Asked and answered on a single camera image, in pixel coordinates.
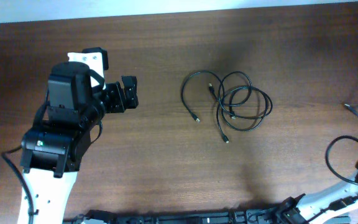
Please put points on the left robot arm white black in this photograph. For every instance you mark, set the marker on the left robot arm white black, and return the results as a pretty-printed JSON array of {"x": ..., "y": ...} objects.
[{"x": 77, "y": 101}]

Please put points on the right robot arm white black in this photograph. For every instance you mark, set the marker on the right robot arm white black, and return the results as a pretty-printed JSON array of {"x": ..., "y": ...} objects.
[{"x": 321, "y": 206}]

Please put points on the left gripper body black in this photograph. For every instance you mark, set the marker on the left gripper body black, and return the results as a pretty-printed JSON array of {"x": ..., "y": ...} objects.
[{"x": 114, "y": 101}]

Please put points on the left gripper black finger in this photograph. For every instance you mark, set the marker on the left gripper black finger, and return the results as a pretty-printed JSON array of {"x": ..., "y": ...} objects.
[
  {"x": 130, "y": 85},
  {"x": 132, "y": 101}
]

